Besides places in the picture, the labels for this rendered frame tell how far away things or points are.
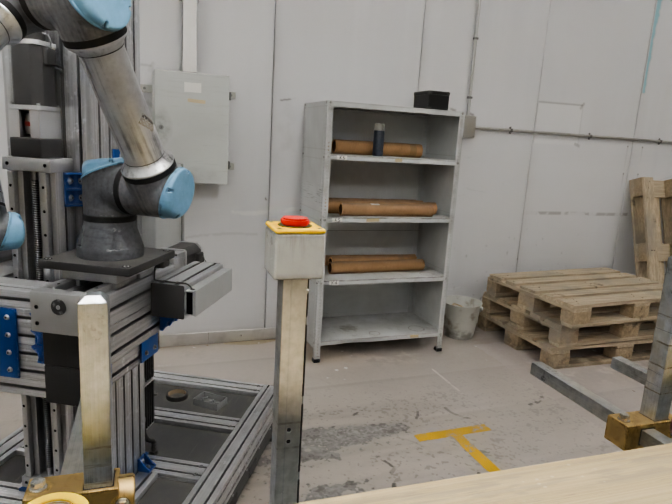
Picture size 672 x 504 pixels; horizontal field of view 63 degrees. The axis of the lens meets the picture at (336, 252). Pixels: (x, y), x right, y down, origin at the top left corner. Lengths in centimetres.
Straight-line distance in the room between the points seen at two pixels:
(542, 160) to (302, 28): 207
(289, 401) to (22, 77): 107
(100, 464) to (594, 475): 68
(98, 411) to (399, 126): 323
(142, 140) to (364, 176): 263
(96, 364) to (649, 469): 78
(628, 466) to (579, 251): 402
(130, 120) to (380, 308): 301
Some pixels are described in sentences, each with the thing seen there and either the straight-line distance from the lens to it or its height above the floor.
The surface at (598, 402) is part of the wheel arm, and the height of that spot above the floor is 84.
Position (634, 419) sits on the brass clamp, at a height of 85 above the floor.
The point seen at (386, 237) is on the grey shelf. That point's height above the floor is 69.
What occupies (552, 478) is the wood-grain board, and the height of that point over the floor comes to 90.
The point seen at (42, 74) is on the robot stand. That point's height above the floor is 145.
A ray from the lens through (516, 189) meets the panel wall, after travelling 438.
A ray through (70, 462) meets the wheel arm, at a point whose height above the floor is 86.
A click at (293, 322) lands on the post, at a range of 78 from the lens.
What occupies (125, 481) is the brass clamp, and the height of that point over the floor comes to 86.
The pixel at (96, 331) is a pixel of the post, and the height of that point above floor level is 109.
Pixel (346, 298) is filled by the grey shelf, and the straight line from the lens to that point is 383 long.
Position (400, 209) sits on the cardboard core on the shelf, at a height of 94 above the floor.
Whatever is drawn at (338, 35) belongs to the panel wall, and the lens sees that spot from 368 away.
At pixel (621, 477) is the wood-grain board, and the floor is 90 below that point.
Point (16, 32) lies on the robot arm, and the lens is 117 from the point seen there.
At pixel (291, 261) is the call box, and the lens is 74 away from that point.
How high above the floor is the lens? 134
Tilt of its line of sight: 12 degrees down
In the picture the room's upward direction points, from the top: 3 degrees clockwise
